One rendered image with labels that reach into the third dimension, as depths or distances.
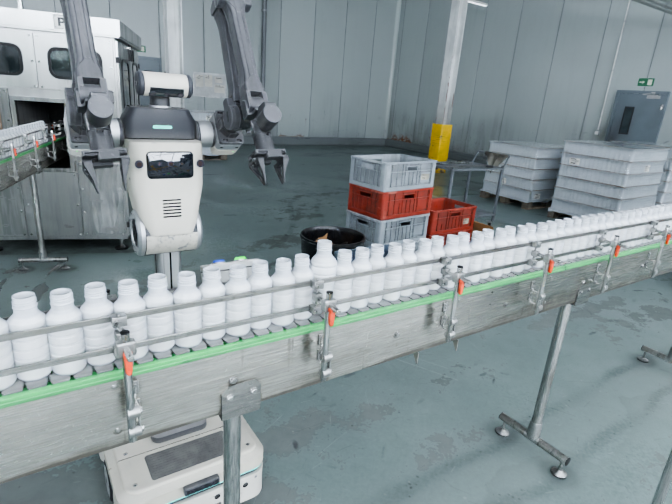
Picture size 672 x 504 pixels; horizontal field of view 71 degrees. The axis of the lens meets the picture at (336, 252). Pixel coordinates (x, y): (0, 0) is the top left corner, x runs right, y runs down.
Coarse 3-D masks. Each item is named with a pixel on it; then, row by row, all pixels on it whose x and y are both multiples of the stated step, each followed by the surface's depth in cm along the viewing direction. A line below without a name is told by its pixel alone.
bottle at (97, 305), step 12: (84, 288) 91; (96, 288) 90; (96, 300) 90; (108, 300) 93; (84, 312) 90; (96, 312) 90; (108, 312) 91; (108, 324) 92; (84, 336) 92; (96, 336) 91; (108, 336) 93; (96, 348) 92; (96, 360) 93; (108, 360) 94
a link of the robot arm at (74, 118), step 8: (64, 0) 126; (64, 8) 126; (64, 16) 126; (64, 24) 128; (72, 48) 126; (72, 56) 126; (72, 64) 126; (72, 72) 127; (72, 80) 126; (72, 88) 125; (72, 96) 125; (72, 104) 123; (72, 112) 124; (72, 120) 125; (80, 120) 125
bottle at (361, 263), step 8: (360, 248) 127; (368, 248) 126; (360, 256) 124; (368, 256) 125; (352, 264) 125; (360, 264) 124; (368, 264) 125; (360, 280) 125; (368, 280) 126; (352, 288) 126; (360, 288) 126; (368, 288) 127; (352, 296) 127; (352, 304) 127; (360, 304) 127
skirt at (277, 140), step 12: (252, 144) 1365; (276, 144) 1407; (288, 144) 1430; (300, 144) 1452; (312, 144) 1476; (324, 144) 1500; (336, 144) 1526; (348, 144) 1552; (360, 144) 1579; (372, 144) 1606; (384, 144) 1635
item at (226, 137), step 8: (216, 112) 162; (216, 120) 161; (216, 128) 162; (224, 128) 158; (224, 136) 161; (232, 136) 162; (240, 136) 164; (224, 144) 162; (232, 144) 164; (240, 144) 165
